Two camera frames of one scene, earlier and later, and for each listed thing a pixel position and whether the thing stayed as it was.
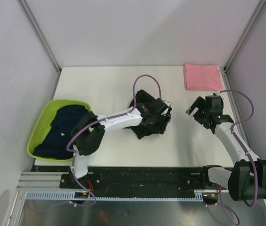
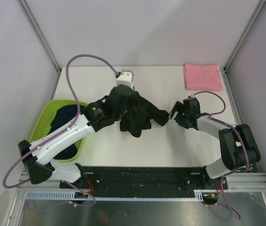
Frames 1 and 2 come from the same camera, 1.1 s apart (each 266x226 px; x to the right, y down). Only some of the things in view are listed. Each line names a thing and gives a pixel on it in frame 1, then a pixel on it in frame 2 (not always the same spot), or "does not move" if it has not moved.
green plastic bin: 44,125 does not move
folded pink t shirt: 202,77 does not move
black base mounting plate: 149,177 does not move
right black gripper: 199,103 -> 178,107
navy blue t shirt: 55,144 does not move
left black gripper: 160,128 -> 132,101
